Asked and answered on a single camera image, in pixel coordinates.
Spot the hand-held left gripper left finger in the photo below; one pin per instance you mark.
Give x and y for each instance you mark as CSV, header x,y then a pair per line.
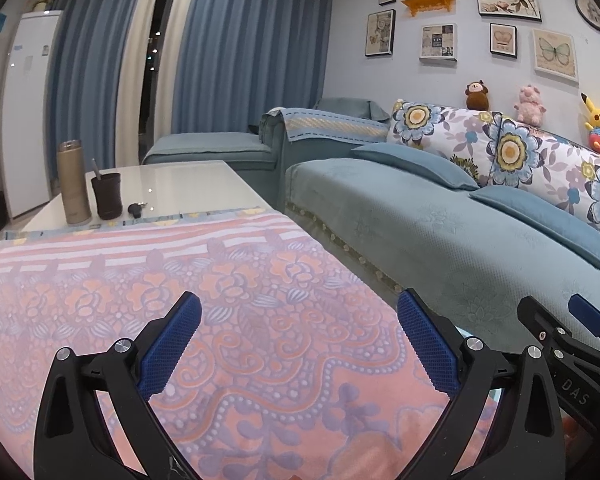
x,y
172,345

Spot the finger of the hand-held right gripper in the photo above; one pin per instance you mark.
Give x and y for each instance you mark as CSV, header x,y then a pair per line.
x,y
545,325
587,312

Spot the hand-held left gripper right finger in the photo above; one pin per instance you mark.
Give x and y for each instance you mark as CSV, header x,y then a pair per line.
x,y
430,345

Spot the blue seat cushion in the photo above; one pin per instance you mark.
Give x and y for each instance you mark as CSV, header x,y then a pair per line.
x,y
415,162
540,220

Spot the blue-green sofa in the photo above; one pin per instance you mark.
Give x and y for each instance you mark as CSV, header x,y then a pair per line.
x,y
405,230

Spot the pink patterned cloth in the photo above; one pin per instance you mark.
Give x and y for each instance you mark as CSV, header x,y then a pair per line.
x,y
280,285

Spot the black key bunch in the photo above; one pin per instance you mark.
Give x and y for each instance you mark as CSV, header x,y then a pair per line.
x,y
137,209

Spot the white coffee table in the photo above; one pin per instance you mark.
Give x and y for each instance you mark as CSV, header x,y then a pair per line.
x,y
190,185

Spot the dark brown cup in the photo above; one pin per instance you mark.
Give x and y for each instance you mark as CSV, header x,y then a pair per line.
x,y
107,197

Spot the beige thermos bottle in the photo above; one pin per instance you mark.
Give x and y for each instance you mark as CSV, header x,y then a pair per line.
x,y
73,185

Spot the pink pig plush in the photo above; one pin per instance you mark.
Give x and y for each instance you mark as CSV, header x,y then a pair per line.
x,y
530,106

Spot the brown monkey plush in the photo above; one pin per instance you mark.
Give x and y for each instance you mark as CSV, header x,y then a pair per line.
x,y
477,95

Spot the blue sofa cover towel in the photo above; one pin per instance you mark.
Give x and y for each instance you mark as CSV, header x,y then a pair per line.
x,y
330,125

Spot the butterfly picture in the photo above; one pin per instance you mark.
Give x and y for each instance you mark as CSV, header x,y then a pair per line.
x,y
555,56

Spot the white curtain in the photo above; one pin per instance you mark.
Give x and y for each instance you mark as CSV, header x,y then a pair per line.
x,y
132,75

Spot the white refrigerator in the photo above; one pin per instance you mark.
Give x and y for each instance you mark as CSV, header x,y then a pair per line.
x,y
30,110

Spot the blue curtain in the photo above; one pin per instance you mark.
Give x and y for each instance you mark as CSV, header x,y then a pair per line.
x,y
95,70
250,45

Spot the white canvas picture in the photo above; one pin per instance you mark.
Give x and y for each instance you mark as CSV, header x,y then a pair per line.
x,y
437,42

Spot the round wall frame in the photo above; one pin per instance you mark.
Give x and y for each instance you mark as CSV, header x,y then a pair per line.
x,y
594,11

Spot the orange wall shelf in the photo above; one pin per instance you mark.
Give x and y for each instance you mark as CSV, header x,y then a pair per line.
x,y
427,2

